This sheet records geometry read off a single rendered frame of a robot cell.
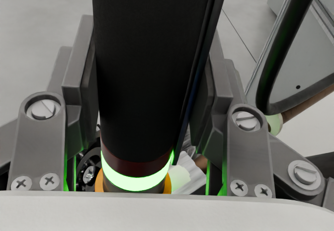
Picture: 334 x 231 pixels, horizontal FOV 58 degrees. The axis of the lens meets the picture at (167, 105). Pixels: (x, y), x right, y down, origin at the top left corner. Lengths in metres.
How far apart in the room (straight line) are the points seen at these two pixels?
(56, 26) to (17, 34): 0.32
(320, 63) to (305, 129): 0.80
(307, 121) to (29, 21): 2.60
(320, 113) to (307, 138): 0.05
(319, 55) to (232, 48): 1.52
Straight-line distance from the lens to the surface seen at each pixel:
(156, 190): 0.16
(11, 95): 2.24
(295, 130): 0.55
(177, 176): 0.21
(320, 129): 0.54
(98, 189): 0.18
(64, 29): 2.76
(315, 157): 0.32
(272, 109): 0.24
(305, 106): 0.30
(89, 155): 0.38
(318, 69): 1.33
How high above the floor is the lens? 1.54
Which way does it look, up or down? 47 degrees down
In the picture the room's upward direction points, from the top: 10 degrees clockwise
